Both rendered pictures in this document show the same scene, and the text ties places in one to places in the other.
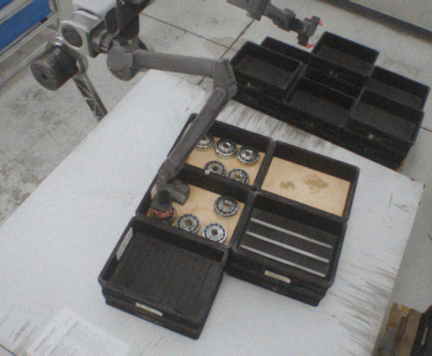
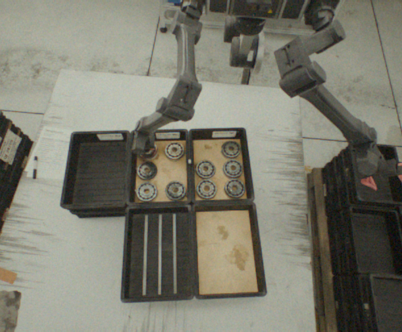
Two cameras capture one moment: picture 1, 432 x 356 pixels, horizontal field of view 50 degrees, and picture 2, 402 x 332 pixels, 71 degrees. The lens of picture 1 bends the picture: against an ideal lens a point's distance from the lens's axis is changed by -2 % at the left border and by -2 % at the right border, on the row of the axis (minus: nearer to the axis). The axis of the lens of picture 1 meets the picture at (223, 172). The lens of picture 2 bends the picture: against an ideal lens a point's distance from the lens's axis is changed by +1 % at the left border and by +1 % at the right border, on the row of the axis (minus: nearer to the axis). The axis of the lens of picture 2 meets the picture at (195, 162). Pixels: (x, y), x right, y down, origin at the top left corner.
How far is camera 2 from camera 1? 118 cm
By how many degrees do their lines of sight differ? 36
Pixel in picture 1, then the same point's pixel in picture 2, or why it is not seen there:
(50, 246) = (114, 104)
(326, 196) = (229, 271)
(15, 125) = not seen: hidden behind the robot
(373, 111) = not seen: outside the picture
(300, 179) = (235, 242)
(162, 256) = (118, 166)
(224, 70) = (180, 89)
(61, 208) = (143, 96)
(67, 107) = (265, 74)
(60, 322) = (67, 134)
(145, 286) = (91, 165)
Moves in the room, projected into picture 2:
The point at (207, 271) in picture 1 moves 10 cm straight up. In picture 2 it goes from (116, 199) to (111, 193)
